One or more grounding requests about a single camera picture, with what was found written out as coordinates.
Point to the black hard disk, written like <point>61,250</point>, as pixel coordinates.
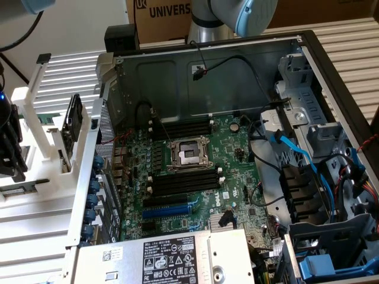
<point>74,118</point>

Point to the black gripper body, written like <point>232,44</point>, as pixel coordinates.
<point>6,118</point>

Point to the white plastic parts rack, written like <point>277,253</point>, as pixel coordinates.
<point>68,183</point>

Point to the silver power supply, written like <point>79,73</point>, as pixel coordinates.
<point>124,266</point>

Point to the metal rear port block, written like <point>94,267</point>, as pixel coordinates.
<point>118,152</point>
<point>118,171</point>

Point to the grey metal disk bay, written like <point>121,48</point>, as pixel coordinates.
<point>308,100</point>
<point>325,230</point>

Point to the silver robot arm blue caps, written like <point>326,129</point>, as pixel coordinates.
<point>204,32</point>

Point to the metal CPU socket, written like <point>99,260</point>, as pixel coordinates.
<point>189,154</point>

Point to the printed brown cardboard box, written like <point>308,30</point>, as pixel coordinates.
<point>160,26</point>

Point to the black box device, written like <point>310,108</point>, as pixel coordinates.
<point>118,38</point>

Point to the plain brown cardboard box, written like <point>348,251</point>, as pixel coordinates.
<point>325,12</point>

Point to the blue card latch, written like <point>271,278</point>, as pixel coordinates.
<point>87,232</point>
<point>89,216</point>
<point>98,162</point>
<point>92,201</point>
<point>94,185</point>

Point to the black white power supply label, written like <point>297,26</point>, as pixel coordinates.
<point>165,260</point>

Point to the grey open PC case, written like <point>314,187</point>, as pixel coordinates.
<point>237,88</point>

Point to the card with metal bracket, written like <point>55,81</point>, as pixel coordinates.
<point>62,159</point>

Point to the black rack post cap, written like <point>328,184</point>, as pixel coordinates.
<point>43,58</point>

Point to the silver coin battery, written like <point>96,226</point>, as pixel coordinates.
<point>234,127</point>

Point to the black plastic disk bracket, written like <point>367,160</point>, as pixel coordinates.
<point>299,189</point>

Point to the blue expansion slot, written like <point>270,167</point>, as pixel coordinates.
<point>165,210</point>

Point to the green motherboard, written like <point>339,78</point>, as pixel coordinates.
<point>231,171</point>

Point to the black plug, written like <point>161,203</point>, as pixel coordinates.
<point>226,217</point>

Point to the green RAM stick white label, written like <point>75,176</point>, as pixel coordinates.
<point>13,191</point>

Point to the blue plastic disk caddy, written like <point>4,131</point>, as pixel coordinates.
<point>316,264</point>

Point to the short black expansion slot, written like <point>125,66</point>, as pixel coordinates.
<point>148,227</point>

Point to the thin metal locking lever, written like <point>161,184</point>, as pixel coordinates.
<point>162,127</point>

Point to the silver finned heatsink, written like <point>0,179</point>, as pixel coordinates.
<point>214,222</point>

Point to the long black expansion slot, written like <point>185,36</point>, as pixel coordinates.
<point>165,201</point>

